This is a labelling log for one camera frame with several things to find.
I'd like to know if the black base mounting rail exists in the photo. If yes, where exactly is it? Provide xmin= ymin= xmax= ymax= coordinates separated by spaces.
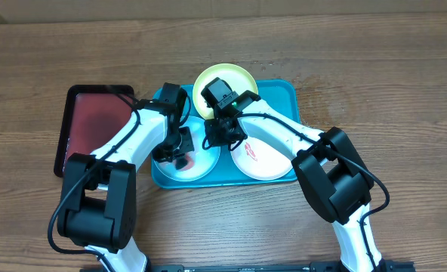
xmin=80 ymin=260 xmax=416 ymax=272

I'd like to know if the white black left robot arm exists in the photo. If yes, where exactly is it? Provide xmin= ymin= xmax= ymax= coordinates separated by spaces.
xmin=48 ymin=83 xmax=194 ymax=271

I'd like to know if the light blue plastic plate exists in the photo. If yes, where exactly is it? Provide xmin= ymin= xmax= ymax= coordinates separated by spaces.
xmin=156 ymin=116 xmax=220 ymax=182

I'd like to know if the yellow-green plastic plate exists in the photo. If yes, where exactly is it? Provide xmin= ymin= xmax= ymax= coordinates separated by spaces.
xmin=193 ymin=63 xmax=258 ymax=119

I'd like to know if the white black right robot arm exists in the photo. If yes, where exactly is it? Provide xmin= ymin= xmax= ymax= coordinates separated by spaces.
xmin=201 ymin=78 xmax=382 ymax=271

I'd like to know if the teal plastic serving tray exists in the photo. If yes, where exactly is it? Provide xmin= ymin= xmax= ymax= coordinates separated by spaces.
xmin=151 ymin=79 xmax=301 ymax=189

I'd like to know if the black red-lined sponge tray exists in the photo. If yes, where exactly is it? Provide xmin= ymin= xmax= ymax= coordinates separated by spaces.
xmin=54 ymin=85 xmax=134 ymax=178

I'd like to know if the pink white plastic plate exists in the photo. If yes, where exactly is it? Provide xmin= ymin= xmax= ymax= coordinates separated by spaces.
xmin=230 ymin=136 xmax=292 ymax=181

